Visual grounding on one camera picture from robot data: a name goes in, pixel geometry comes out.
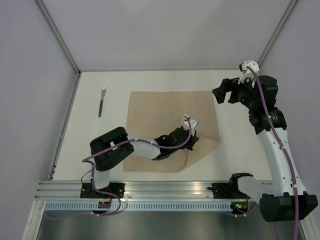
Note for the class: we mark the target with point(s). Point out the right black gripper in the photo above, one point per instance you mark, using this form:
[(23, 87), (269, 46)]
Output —
[(229, 85)]

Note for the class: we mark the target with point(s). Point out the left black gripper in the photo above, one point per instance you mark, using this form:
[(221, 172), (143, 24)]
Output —
[(193, 140)]

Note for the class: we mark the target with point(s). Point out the beige cloth napkin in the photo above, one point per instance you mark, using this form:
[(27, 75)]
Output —
[(154, 114)]

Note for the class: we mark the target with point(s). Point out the fork with teal handle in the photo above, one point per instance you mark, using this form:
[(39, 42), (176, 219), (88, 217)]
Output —
[(103, 93)]

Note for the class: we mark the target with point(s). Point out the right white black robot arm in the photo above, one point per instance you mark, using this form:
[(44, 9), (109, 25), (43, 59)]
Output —
[(287, 199)]

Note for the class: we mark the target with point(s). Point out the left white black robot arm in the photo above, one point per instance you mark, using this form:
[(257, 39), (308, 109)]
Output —
[(111, 148)]

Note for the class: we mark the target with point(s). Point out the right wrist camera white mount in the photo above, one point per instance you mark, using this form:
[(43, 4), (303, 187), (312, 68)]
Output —
[(248, 69)]

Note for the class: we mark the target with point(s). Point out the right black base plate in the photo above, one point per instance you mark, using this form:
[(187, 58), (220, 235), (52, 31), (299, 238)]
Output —
[(223, 191)]

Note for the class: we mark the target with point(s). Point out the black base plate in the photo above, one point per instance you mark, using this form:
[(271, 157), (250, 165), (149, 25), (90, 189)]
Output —
[(102, 191), (223, 191)]

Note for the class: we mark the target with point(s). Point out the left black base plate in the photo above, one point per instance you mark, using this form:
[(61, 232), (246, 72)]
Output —
[(102, 191)]

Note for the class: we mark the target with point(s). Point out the aluminium front rail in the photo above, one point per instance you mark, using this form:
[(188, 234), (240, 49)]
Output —
[(134, 190)]

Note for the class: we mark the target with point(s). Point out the white slotted cable duct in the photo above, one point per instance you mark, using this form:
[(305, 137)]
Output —
[(169, 206)]

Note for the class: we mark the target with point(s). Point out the left aluminium frame post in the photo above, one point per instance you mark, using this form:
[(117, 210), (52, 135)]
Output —
[(57, 35)]

